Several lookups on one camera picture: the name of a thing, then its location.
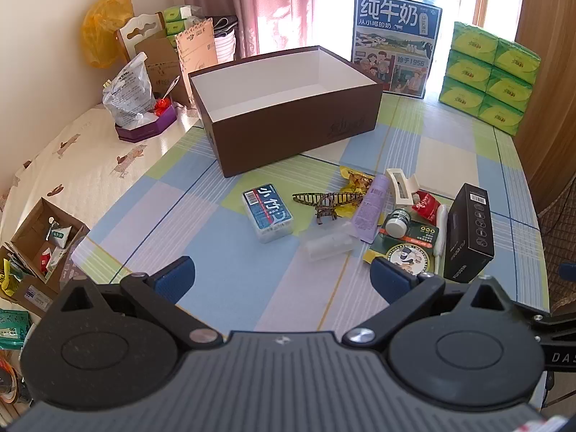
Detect woven chair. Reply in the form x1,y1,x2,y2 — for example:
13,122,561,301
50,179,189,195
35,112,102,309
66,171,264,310
536,184,576,316

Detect blue dental floss box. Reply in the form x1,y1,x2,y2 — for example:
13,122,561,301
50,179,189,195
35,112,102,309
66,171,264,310
242,184,295,244

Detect white bucket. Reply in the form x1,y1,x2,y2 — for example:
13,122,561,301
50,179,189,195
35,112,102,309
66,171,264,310
211,15,238,63

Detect stack of green tissue packs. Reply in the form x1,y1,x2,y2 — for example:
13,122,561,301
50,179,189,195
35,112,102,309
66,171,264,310
438,21,542,136

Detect white slim tube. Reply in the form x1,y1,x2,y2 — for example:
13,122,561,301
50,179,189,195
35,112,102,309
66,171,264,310
432,204,447,275

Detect green tissue packs on chair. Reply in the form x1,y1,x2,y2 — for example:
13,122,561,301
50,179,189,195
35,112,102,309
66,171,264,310
162,4,203,37

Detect pink curtain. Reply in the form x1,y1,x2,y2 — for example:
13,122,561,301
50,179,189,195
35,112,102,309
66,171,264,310
180,0,320,60

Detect open brown cardboard box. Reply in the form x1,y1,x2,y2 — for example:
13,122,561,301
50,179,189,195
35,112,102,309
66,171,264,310
143,18,219,104

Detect yellow plastic bag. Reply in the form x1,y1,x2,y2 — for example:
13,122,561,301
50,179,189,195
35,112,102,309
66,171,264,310
81,0,135,69

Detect green box with round label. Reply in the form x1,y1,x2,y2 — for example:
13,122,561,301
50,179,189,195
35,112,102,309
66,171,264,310
364,220,439,277

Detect red snack packet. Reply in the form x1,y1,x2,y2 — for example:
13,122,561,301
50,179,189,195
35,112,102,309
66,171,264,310
411,190,442,226

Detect small cardboard box with packets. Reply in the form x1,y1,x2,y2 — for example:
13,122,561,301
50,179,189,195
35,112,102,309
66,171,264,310
9,197,91,295

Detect yellow snack packet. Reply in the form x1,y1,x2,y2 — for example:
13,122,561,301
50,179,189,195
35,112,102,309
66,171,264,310
339,166,376,217

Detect green printed packet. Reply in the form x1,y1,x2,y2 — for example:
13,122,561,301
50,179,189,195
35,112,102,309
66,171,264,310
0,308,30,349

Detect purple cosmetic tube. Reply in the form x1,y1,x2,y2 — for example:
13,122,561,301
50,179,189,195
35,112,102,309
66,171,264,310
351,174,391,243

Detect clear printed plastic bag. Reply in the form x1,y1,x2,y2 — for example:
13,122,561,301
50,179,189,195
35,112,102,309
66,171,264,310
103,51,156,127

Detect blue milk carton box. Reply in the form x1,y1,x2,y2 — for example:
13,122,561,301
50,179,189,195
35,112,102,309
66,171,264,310
351,0,443,99

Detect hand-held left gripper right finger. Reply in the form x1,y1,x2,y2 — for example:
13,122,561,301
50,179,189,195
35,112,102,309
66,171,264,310
341,257,513,348

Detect black product box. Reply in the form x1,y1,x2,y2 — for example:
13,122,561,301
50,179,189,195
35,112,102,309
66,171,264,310
443,183,496,284

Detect purple hexagonal box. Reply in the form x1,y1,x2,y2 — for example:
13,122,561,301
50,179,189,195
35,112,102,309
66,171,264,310
114,103,177,142

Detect brown cardboard storage box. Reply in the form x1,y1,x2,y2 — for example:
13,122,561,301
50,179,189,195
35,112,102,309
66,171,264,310
188,46,383,178

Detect metal spoon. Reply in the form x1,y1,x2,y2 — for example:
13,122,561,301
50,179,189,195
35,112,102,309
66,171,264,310
159,76,181,102

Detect clear plastic case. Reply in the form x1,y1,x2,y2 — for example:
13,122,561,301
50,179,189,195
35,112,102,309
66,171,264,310
302,222,354,262

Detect white hair claw clip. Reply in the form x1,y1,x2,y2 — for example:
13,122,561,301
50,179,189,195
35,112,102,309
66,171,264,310
386,168,419,205

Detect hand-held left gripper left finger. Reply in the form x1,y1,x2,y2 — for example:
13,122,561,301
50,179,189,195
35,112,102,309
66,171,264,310
58,256,224,352

